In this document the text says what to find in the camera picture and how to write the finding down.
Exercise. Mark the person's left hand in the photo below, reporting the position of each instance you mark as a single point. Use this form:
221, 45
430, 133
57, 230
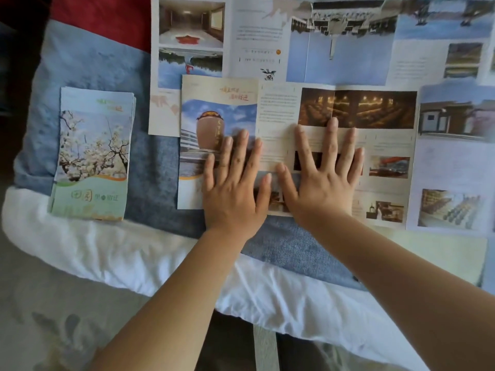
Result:
232, 204

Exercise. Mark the person's right hand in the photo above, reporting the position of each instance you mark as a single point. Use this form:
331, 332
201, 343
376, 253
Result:
325, 197

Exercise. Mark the brown jar cover brochure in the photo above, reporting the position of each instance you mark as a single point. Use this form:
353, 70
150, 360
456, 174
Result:
216, 112

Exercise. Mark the pale green leaflet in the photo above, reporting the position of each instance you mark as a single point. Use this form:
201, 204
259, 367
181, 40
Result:
444, 255

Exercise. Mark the blossom tree brochure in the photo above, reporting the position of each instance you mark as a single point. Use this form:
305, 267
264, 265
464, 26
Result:
93, 150

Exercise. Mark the red monument cover brochure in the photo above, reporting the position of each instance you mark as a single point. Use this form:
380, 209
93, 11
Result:
263, 34

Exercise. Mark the person's left forearm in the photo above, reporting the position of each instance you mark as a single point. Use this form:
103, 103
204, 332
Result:
174, 312

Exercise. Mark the person's right forearm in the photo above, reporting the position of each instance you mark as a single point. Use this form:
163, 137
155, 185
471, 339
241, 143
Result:
417, 301

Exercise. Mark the red and blue bed runner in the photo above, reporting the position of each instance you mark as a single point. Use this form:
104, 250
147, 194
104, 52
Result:
96, 65

